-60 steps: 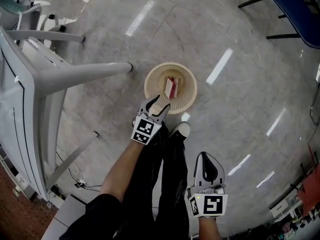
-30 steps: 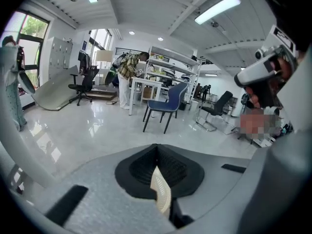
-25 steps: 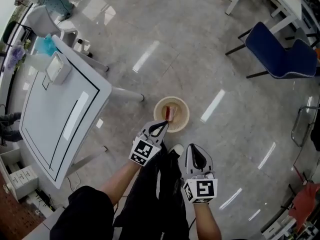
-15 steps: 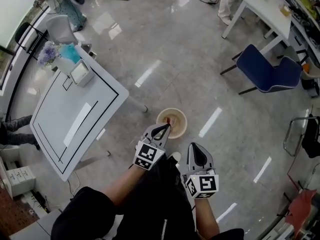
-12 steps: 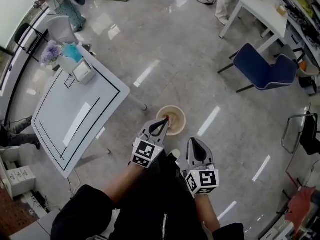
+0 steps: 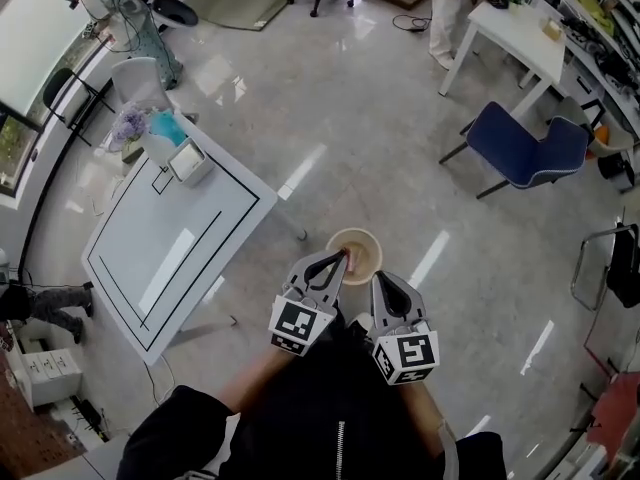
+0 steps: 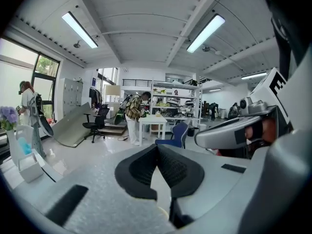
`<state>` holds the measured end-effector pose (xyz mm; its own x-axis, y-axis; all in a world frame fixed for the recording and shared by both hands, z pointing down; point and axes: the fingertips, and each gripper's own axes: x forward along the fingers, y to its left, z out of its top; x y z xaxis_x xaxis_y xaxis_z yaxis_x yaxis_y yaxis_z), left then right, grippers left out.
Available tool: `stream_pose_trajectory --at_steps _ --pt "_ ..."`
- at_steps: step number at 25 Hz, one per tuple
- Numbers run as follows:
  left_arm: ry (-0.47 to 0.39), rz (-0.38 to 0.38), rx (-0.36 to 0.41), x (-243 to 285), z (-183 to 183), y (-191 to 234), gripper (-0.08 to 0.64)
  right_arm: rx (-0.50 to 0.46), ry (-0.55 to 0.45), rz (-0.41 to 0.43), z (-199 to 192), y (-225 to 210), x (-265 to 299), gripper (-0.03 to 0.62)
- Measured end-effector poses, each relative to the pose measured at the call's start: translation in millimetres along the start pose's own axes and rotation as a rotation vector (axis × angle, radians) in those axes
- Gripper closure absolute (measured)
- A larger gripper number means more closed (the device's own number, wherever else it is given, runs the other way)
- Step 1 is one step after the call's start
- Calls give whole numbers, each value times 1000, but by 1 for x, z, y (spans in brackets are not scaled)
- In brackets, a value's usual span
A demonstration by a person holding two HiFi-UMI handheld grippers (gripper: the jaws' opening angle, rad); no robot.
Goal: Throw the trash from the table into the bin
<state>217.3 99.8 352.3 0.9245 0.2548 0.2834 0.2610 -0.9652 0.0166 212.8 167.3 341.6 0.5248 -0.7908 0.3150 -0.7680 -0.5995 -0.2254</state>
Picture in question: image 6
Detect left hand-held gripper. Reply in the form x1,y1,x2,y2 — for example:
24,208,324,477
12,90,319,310
268,248,350,357

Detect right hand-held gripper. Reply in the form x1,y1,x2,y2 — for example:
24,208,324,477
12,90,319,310
369,270,442,387

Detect beige round bin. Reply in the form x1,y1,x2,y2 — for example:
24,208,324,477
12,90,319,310
324,226,385,287

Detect person's left forearm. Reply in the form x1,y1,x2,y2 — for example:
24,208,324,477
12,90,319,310
217,346,302,415

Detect person's right forearm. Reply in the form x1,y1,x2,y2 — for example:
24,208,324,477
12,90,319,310
398,380,454,462

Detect person's black jacket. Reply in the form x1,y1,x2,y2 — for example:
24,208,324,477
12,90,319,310
116,307,507,480

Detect white square container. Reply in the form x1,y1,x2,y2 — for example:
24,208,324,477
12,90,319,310
164,136,217,189

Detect white table with black lines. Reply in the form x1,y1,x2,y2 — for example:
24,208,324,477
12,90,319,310
79,110,279,367

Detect blue chair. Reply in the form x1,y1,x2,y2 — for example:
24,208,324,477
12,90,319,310
438,100,592,201

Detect white vase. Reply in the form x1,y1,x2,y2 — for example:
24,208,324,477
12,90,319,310
141,131,174,165

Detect teal plastic item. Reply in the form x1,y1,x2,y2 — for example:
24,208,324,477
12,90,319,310
149,109,189,148

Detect black bag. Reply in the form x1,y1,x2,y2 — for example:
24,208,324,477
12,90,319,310
604,224,640,310

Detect purple flower bunch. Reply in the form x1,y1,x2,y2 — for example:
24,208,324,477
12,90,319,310
109,101,152,145

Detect red cloth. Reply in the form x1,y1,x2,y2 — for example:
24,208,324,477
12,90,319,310
583,371,640,465

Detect small black waste basket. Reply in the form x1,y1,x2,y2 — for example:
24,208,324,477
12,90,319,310
596,151,637,193

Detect grey chair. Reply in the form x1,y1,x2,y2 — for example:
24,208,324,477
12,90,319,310
110,56,201,125

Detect black power strip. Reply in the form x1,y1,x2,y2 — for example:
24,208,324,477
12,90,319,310
69,394,105,435

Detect white drawer unit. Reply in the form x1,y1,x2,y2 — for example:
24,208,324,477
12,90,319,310
18,347,84,410

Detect white desk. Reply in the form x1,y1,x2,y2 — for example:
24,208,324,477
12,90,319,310
437,0,569,120

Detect black round stool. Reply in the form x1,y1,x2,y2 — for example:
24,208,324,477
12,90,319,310
148,0,200,30

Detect black folding chair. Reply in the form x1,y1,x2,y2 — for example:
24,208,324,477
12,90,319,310
41,67,117,148

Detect cluttered white shelving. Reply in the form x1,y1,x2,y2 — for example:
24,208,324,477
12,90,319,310
528,0,640,137

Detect metal frame chair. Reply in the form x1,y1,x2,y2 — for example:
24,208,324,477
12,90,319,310
570,221,640,315

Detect white floor cable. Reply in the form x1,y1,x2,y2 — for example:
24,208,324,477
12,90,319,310
141,351,177,410

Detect black floor cable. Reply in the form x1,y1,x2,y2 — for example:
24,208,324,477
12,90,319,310
391,13,433,34

